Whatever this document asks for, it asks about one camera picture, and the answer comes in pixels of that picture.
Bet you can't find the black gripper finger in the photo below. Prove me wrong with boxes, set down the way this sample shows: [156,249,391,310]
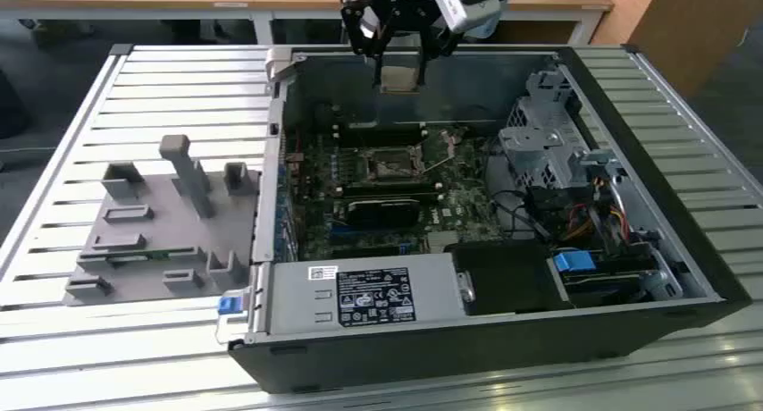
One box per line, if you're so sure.
[340,0,389,89]
[405,2,464,87]

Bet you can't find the silver CPU plate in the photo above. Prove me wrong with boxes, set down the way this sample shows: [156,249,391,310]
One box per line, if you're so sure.
[379,64,421,95]

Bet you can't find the CPU socket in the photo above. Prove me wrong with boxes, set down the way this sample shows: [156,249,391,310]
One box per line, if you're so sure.
[355,146,429,183]

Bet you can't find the black drive cover box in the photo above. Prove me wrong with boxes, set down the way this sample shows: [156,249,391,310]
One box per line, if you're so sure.
[451,242,575,317]

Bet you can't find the silver disk bay cage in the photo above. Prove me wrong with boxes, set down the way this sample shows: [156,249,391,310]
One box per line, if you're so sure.
[496,68,599,189]

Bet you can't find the green motherboard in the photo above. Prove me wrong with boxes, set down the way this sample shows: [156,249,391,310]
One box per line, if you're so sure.
[279,123,509,260]

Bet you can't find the wooden cabinet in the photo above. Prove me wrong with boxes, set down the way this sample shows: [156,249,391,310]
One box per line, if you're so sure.
[588,0,763,100]

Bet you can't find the small silver chipset heatsink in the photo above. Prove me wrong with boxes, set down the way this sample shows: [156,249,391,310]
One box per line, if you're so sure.
[428,230,461,252]

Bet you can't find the grey parts rack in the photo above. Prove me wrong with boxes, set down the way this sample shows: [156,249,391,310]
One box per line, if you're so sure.
[61,133,264,308]

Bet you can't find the blue disk carrier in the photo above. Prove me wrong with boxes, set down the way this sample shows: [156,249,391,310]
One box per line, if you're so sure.
[551,248,597,277]

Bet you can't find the green RAM stick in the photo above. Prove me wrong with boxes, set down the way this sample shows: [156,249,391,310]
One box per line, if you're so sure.
[105,247,199,264]

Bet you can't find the grey power supply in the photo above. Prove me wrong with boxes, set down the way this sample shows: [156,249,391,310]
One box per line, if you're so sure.
[260,251,467,337]

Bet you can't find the black open PC case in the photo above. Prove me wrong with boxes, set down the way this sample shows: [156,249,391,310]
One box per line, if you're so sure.
[225,44,753,395]

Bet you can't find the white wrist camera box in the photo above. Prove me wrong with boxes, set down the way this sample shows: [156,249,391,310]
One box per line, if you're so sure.
[432,0,503,33]

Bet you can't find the grey case handle latch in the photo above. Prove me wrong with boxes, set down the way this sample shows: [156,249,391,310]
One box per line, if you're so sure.
[263,47,300,82]

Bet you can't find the black wire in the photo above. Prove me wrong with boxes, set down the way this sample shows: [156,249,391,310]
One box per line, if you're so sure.
[489,189,556,243]

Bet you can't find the coloured wire bundle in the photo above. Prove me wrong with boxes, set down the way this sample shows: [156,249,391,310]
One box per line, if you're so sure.
[557,177,633,243]

